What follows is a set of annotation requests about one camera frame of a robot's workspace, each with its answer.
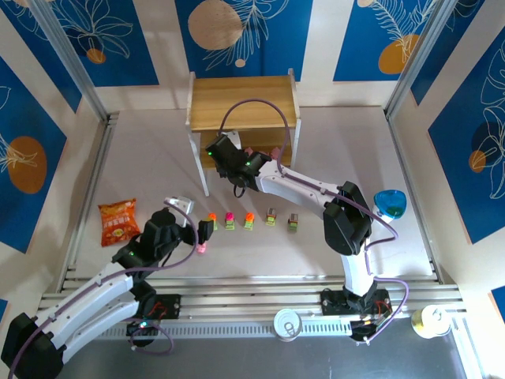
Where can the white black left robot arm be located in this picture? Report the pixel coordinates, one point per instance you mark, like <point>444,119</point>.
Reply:
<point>90,292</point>

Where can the orange snack bag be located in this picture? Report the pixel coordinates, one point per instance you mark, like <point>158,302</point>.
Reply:
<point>118,225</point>

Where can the yellow white tape roll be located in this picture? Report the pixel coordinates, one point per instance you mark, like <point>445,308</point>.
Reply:
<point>430,321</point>

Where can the aluminium upright post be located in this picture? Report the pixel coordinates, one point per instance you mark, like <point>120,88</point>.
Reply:
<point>418,55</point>
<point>75,67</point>

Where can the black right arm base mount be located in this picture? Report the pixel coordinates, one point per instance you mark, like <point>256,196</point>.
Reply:
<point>335,304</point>

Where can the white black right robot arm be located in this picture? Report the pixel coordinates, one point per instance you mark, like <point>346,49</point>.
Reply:
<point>300,189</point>

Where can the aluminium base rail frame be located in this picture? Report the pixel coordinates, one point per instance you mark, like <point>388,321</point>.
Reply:
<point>244,292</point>

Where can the green truck toy orange top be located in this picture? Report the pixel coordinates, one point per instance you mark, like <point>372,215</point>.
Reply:
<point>249,223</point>

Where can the silver tin can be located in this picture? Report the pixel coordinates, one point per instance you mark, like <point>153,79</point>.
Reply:
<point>288,323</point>

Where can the green truck toy pink top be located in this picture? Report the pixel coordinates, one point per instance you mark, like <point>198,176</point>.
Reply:
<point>229,223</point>

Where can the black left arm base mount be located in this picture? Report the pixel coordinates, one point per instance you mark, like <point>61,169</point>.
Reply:
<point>167,306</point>

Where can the aluminium side rail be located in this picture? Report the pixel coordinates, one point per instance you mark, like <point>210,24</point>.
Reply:
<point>410,177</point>
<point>92,189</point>

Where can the wooden two-tier shelf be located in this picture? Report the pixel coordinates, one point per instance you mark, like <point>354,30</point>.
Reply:
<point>236,98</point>

